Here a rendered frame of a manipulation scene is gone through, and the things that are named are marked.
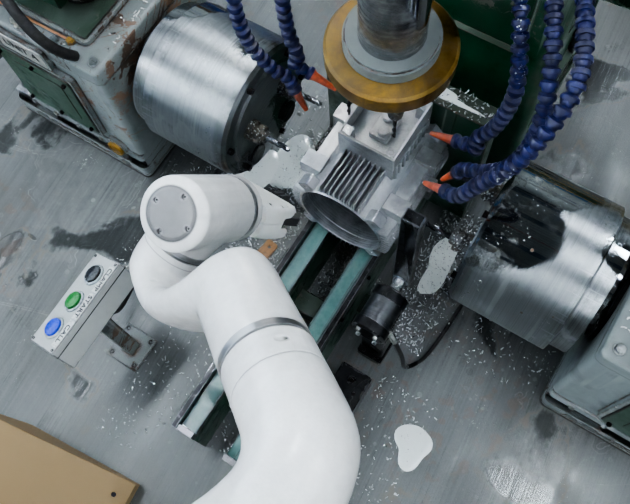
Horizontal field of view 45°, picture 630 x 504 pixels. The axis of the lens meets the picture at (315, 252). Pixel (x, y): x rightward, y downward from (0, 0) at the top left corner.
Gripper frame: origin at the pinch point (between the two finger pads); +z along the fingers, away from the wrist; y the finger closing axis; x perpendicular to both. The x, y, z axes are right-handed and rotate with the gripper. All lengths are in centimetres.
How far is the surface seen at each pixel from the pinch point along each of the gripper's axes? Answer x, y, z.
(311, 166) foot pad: 5.2, -1.8, 13.5
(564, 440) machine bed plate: -18, 56, 32
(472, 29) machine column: 35.3, 10.2, 19.3
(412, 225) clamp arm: 7.4, 19.7, -5.2
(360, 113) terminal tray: 16.2, 1.1, 15.1
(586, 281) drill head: 10.4, 43.1, 7.3
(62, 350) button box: -34.1, -17.6, -8.8
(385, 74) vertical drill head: 23.0, 8.1, -8.3
